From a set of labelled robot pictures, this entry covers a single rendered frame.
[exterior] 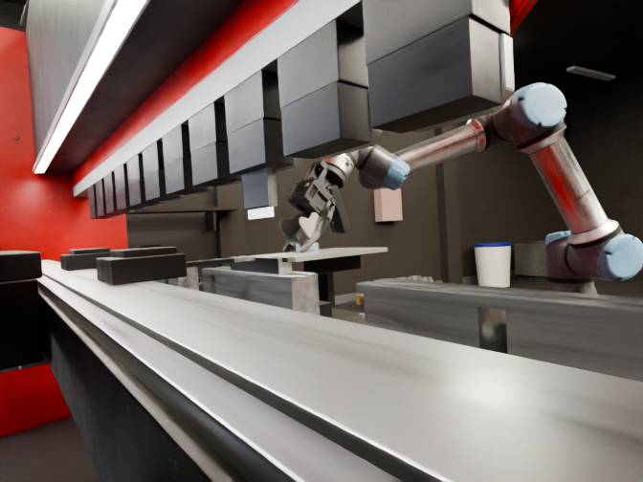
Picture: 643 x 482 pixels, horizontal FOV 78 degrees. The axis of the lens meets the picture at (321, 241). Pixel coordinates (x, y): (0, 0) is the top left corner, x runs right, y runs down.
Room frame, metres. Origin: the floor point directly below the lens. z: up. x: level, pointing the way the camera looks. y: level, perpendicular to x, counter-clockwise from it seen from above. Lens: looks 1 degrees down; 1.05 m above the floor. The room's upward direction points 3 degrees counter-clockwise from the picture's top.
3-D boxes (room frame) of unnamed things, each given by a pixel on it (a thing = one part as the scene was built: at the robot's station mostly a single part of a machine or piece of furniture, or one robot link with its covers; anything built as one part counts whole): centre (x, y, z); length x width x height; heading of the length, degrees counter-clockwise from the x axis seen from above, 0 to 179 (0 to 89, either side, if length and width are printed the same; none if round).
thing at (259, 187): (0.81, 0.12, 1.13); 0.10 x 0.02 x 0.10; 39
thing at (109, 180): (1.73, 0.86, 1.26); 0.15 x 0.09 x 0.17; 39
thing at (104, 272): (0.70, 0.24, 1.01); 0.26 x 0.12 x 0.05; 129
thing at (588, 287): (1.16, -0.72, 0.82); 0.15 x 0.15 x 0.10
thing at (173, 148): (1.11, 0.36, 1.26); 0.15 x 0.09 x 0.17; 39
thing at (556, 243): (1.15, -0.72, 0.94); 0.13 x 0.12 x 0.14; 4
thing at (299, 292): (0.86, 0.16, 0.92); 0.39 x 0.06 x 0.10; 39
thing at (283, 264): (0.83, 0.13, 0.98); 0.20 x 0.03 x 0.03; 39
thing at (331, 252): (0.91, 0.01, 1.00); 0.26 x 0.18 x 0.01; 129
